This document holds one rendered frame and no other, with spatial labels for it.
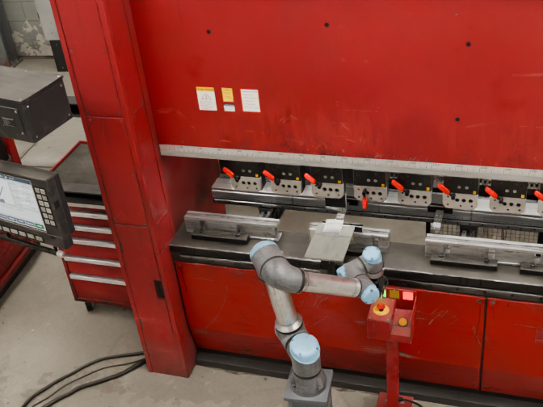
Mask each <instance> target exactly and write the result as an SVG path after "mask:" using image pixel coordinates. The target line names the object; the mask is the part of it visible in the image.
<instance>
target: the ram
mask: <svg viewBox="0 0 543 407"><path fill-rule="evenodd" d="M129 4H130V7H131V12H132V16H133V23H134V27H135V31H136V35H137V43H138V46H139V50H140V54H141V62H142V65H143V70H144V74H145V81H146V85H147V89H148V93H149V100H150V105H151V108H152V112H153V117H154V124H155V128H156V132H157V136H158V143H159V144H160V145H180V146H192V147H204V148H216V149H239V150H251V151H264V152H275V153H299V154H310V155H322V156H335V157H358V158H370V159H382V160H394V161H406V162H429V163H441V164H453V165H465V166H489V167H500V168H512V169H525V170H543V0H129ZM196 87H213V89H214V94H215V99H216V105H217V111H211V110H200V106H199V101H198V96H197V91H196ZM221 88H232V91H233V97H234V101H233V102H223V96H222V91H221ZM240 89H252V90H258V91H259V104H260V111H261V112H248V111H243V110H242V99H241V93H240ZM224 104H233V105H234V108H235V111H225V108H224ZM160 152H161V155H166V156H177V157H198V158H210V159H221V160H232V161H244V162H266V163H276V164H288V165H299V166H321V167H332V168H344V169H355V170H376V171H388V172H399V173H411V174H432V175H443V176H455V177H466V178H488V179H499V180H510V181H521V182H533V183H543V177H535V176H523V175H511V174H489V173H478V172H466V171H455V170H432V169H420V168H409V167H397V166H375V165H363V164H351V163H340V162H317V161H306V160H294V159H283V158H271V157H248V156H237V155H225V154H214V153H191V152H179V151H168V150H160Z"/></svg>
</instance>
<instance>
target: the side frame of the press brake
mask: <svg viewBox="0 0 543 407"><path fill-rule="evenodd" d="M49 1H50V5H51V7H52V11H53V17H54V19H55V23H56V26H57V31H58V35H59V38H60V42H61V46H62V50H63V53H64V56H65V62H66V64H67V68H68V71H69V76H70V80H71V83H72V87H73V89H74V95H75V98H76V101H77V105H78V110H79V113H80V116H81V120H82V125H83V128H84V132H85V134H86V140H87V144H88V146H89V150H90V155H91V158H92V161H93V165H94V168H95V173H96V177H97V179H98V183H99V189H100V191H101V195H102V198H103V203H104V207H105V210H106V213H107V218H108V222H109V225H110V228H111V231H112V236H113V240H114V243H115V247H116V252H117V255H118V259H119V261H120V267H121V270H122V273H123V276H124V281H125V285H126V288H127V292H128V297H129V300H130V304H131V306H132V310H133V315H134V318H135V322H136V325H137V330H138V333H139V337H140V340H141V345H142V349H143V351H144V355H145V361H146V363H147V367H148V370H149V372H156V373H161V374H166V375H171V376H180V377H184V378H189V376H190V374H191V373H192V370H193V368H194V367H195V365H196V361H195V358H196V356H197V354H198V352H199V349H198V346H197V345H196V342H195V340H194V338H193V336H192V332H191V331H190V329H189V326H188V324H187V318H186V313H185V310H184V306H183V299H182V295H181V291H180V287H179V281H178V276H177V273H176V269H175V262H174V259H173V255H172V252H171V251H170V247H169V244H170V242H171V241H172V239H173V238H174V236H175V234H176V233H177V232H178V231H179V229H180V227H181V226H182V224H183V222H184V216H185V215H186V214H187V211H195V212H211V213H220V214H226V210H225V204H224V203H214V202H213V194H212V186H213V184H214V183H215V182H216V180H217V178H219V177H220V171H219V165H218V160H217V159H210V158H198V157H177V156H166V155H161V152H160V148H159V143H158V136H157V132H156V128H155V124H154V117H153V112H152V108H151V105H150V100H149V93H148V89H147V85H146V81H145V74H144V70H143V65H142V62H141V54H140V50H139V46H138V43H137V35H136V31H135V27H134V23H133V16H132V12H131V7H130V4H129V0H49Z"/></svg>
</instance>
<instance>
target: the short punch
mask: <svg viewBox="0 0 543 407"><path fill-rule="evenodd" d="M325 205H326V209H334V210H344V211H346V210H347V196H346V193H345V194H344V196H343V197H342V198H340V199H333V198H325Z"/></svg>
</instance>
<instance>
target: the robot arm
mask: <svg viewBox="0 0 543 407"><path fill-rule="evenodd" d="M250 260H251V262H252V263H253V264H254V266H255V269H256V271H257V274H258V277H259V280H260V281H261V282H262V283H265V286H266V289H267V293H268V295H269V298H270V301H271V305H272V307H273V309H274V312H275V315H276V321H275V332H276V336H277V337H278V339H279V340H280V341H281V343H282V344H283V346H284V348H285V350H286V351H287V353H288V355H289V357H290V359H291V360H292V364H293V373H292V375H291V378H290V386H291V389H292V391H293V392H294V393H295V394H297V395H298V396H300V397H315V396H317V395H319V394H321V393H322V392H323V391H324V390H325V388H326V384H327V382H326V375H325V373H324V371H323V370H322V367H321V358H320V346H319V344H318V340H317V339H316V338H315V337H314V336H313V335H309V333H308V331H307V330H306V328H305V325H304V322H303V320H302V317H301V314H300V313H297V311H296V309H295V306H294V303H293V298H292V296H291V293H296V294H299V293H301V292H313V293H321V294H327V295H335V296H348V297H355V298H361V300H362V301H363V302H365V303H366V304H372V303H374V302H375V301H376V300H377V299H378V297H379V296H380V297H381V298H382V296H384V291H385V288H386V287H388V283H389V282H388V279H387V278H386V276H384V270H385V268H384V267H385V261H382V256H381V251H380V250H379V249H378V248H377V247H375V246H369V247H367V248H365V249H364V251H363V253H362V255H361V256H359V257H358V258H356V259H354V260H352V261H350V262H348V263H346V264H343V265H342V266H341V267H340V268H338V269H337V271H336V273H337V275H325V274H319V273H313V272H307V271H304V270H303V269H301V268H297V267H294V266H292V265H291V264H290V263H289V262H288V260H287V259H286V257H285V256H284V255H283V253H282V252H281V250H280V249H279V246H278V245H277V244H276V243H275V242H274V241H269V240H266V241H261V242H259V243H257V244H256V245H255V246H254V247H253V249H252V250H251V251H250Z"/></svg>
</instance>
